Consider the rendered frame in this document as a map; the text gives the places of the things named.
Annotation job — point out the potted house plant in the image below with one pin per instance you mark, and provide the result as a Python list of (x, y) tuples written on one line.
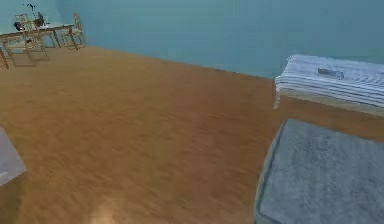
[(38, 20)]

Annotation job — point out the dark round object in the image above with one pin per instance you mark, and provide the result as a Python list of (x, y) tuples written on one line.
[(18, 25)]

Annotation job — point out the light wooden chair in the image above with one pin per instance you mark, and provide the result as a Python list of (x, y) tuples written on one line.
[(25, 45), (20, 18), (76, 32)]

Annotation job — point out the wooden dining table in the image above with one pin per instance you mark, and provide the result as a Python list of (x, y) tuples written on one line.
[(50, 28)]

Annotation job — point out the grey upholstered sofa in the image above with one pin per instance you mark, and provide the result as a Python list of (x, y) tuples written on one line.
[(323, 176)]

